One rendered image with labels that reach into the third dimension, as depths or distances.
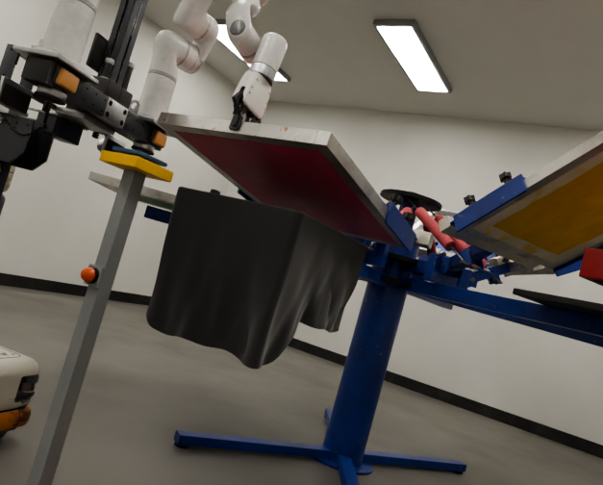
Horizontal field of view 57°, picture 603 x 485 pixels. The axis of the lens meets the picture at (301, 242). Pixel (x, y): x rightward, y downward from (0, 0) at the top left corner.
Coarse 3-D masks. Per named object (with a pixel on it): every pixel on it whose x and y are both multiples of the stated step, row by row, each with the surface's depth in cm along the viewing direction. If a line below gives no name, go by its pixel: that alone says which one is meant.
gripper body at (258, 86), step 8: (248, 72) 151; (256, 72) 151; (240, 80) 151; (248, 80) 150; (256, 80) 150; (264, 80) 153; (240, 88) 150; (248, 88) 149; (256, 88) 151; (264, 88) 154; (248, 96) 149; (256, 96) 151; (264, 96) 155; (248, 104) 150; (256, 104) 152; (264, 104) 156; (248, 112) 154; (256, 112) 153
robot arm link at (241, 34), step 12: (240, 0) 157; (252, 0) 160; (228, 12) 156; (240, 12) 154; (252, 12) 164; (228, 24) 154; (240, 24) 152; (228, 36) 154; (240, 36) 152; (252, 36) 153; (240, 48) 155; (252, 48) 156
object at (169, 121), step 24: (168, 120) 162; (192, 120) 158; (216, 120) 154; (288, 144) 144; (312, 144) 138; (336, 144) 139; (216, 168) 189; (336, 168) 148; (360, 192) 160; (384, 216) 175
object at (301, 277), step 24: (312, 240) 153; (336, 240) 165; (312, 264) 156; (336, 264) 169; (360, 264) 184; (288, 288) 148; (312, 288) 161; (336, 288) 173; (288, 312) 152; (312, 312) 166; (336, 312) 177; (288, 336) 154; (264, 360) 150
